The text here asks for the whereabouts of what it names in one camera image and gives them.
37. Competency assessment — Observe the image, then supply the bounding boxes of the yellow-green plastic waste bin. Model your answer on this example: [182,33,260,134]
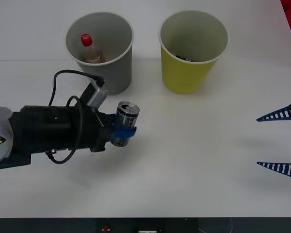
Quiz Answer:
[159,10,229,95]

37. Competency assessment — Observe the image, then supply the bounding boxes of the black robot torso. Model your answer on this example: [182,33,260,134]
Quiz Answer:
[0,216,291,233]

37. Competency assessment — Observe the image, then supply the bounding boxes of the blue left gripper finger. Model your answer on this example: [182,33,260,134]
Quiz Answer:
[108,113,119,126]
[109,124,138,142]

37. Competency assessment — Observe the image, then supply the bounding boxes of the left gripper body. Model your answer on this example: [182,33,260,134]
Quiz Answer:
[71,106,115,153]

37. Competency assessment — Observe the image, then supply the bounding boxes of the silver drink can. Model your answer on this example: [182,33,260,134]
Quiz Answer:
[110,101,141,147]

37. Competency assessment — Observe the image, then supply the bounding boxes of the black drink can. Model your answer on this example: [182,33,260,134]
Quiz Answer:
[175,54,197,63]

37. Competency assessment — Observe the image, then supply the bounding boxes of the clear bottle with red cap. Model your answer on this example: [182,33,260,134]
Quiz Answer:
[80,33,105,64]

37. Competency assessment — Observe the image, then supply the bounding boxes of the grey plastic waste bin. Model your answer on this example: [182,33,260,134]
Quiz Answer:
[64,12,134,96]

